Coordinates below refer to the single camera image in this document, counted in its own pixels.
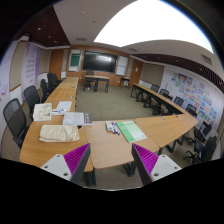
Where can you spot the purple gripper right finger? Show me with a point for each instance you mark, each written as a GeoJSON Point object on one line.
{"type": "Point", "coordinates": [152, 167]}

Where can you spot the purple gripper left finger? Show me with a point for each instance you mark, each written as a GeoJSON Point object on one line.
{"type": "Point", "coordinates": [69, 166]}

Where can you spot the cream folded towel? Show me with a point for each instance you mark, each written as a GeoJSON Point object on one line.
{"type": "Point", "coordinates": [59, 133]}

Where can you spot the green booklet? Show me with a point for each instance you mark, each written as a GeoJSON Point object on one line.
{"type": "Point", "coordinates": [131, 131]}

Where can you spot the white book with dark spine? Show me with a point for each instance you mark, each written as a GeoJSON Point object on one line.
{"type": "Point", "coordinates": [77, 118]}

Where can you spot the blue marker pen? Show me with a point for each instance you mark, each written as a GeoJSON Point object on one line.
{"type": "Point", "coordinates": [116, 128]}

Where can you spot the black chair right front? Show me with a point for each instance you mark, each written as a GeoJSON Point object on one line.
{"type": "Point", "coordinates": [203, 152]}

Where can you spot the white eraser box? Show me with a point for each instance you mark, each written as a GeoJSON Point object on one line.
{"type": "Point", "coordinates": [109, 126]}

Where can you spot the red marker pen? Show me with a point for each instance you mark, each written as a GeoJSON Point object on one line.
{"type": "Point", "coordinates": [113, 129]}

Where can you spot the white paper sheet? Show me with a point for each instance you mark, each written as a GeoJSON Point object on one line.
{"type": "Point", "coordinates": [64, 105]}

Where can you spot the black mesh office chair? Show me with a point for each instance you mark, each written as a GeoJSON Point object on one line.
{"type": "Point", "coordinates": [16, 121]}

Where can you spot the small wooden desk far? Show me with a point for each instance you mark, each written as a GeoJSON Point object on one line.
{"type": "Point", "coordinates": [96, 80]}

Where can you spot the right whiteboard beside screen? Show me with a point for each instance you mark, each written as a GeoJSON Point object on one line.
{"type": "Point", "coordinates": [122, 65]}

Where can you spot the whiteboard beside screen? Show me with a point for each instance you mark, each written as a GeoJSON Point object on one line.
{"type": "Point", "coordinates": [74, 63]}
{"type": "Point", "coordinates": [122, 65]}

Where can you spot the wooden door right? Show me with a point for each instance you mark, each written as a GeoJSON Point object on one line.
{"type": "Point", "coordinates": [136, 71]}

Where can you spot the left whiteboard beside screen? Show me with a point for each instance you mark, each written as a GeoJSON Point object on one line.
{"type": "Point", "coordinates": [74, 63]}

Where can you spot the colourful poster wall display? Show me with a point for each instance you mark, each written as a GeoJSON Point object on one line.
{"type": "Point", "coordinates": [195, 91]}

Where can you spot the large black wall screen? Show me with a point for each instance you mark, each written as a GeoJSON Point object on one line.
{"type": "Point", "coordinates": [96, 61]}

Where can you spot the purple wall banner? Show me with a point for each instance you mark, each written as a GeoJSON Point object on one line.
{"type": "Point", "coordinates": [30, 67]}

